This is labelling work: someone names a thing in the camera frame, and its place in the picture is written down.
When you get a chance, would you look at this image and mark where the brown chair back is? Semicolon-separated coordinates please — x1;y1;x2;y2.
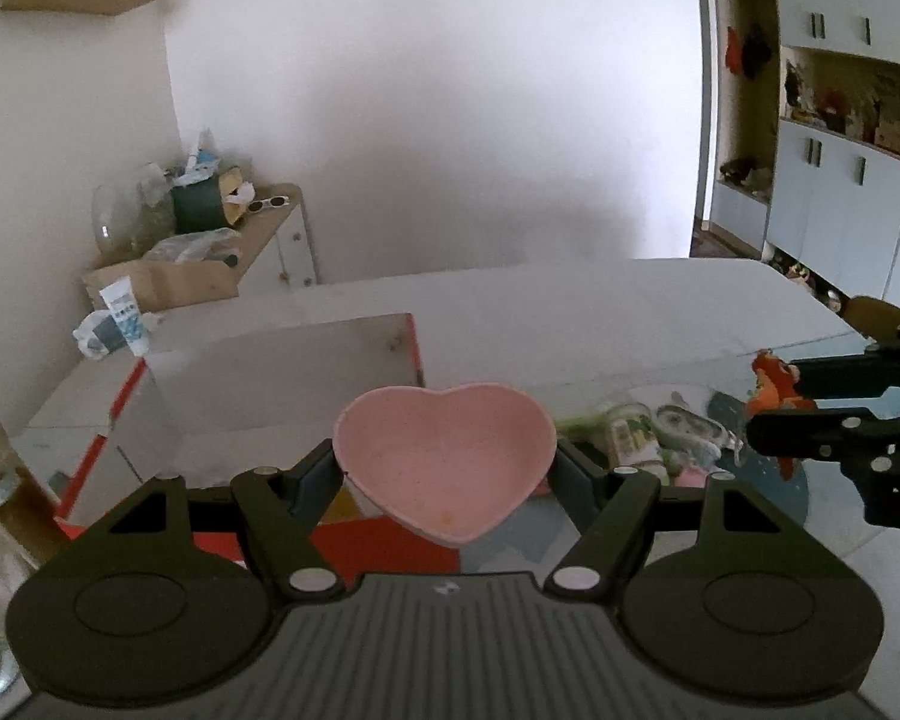
844;296;900;346

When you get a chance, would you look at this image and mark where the white nightstand with wooden top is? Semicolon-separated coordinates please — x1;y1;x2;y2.
82;182;320;316

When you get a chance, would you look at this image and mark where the grey correction tape dispenser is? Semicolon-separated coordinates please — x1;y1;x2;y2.
654;405;725;451

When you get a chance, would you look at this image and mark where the orange plush toy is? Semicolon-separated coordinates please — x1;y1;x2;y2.
746;351;818;481

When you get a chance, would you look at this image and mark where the clear plastic bag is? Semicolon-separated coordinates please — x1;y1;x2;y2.
142;227;242;265

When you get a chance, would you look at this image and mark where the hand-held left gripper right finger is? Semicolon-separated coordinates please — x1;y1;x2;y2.
544;439;805;602

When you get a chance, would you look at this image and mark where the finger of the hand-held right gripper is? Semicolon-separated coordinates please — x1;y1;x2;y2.
784;322;900;400
746;406;900;467

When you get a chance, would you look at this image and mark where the brown paper bag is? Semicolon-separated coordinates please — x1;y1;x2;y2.
82;259;239;314

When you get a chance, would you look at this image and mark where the pile of small toys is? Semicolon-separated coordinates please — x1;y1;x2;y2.
765;244;845;312

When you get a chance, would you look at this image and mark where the crumpled white bag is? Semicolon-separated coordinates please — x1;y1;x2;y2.
71;309;132;361

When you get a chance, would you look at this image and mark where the red and white cardboard box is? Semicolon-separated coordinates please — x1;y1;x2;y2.
11;313;462;586

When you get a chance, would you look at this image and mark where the pink heart-shaped bowl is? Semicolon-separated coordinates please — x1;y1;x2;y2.
333;384;558;547

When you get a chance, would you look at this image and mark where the white cream tube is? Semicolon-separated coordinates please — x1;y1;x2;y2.
99;277;153;356

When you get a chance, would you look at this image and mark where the small labelled jar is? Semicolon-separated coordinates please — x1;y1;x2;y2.
604;403;668;475

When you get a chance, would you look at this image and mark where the clear glass bottle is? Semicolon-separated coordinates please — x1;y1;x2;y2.
0;415;68;571

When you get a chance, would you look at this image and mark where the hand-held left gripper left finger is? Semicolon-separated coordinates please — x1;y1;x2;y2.
88;439;362;602

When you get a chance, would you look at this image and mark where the dark plush toy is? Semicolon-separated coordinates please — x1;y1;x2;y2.
742;22;773;80

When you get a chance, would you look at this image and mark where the green tissue box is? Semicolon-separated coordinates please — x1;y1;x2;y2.
169;165;245;235

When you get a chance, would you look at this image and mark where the clear glass vase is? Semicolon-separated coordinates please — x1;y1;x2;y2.
91;181;177;260

